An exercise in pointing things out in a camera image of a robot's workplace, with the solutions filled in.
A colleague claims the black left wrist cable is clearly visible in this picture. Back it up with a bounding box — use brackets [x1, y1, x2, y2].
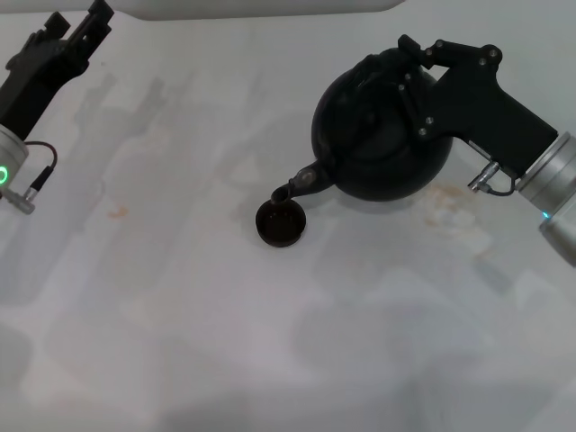
[23, 140, 59, 191]

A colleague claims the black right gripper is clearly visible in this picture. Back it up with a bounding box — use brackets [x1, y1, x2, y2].
[397, 34, 560, 177]

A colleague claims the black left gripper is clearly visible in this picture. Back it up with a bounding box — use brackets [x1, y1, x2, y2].
[0, 0, 114, 140]

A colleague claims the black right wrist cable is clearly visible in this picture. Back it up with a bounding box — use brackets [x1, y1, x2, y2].
[483, 170, 519, 197]

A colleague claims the white rounded robot base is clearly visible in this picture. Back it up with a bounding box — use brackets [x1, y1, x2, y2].
[130, 0, 406, 22]

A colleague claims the dark round teacup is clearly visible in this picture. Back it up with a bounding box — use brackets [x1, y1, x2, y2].
[255, 199, 309, 250]

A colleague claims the black round teapot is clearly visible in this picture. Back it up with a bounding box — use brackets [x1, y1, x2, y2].
[271, 46, 455, 212]

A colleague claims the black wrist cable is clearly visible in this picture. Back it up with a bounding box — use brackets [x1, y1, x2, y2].
[23, 140, 59, 191]
[483, 170, 519, 197]

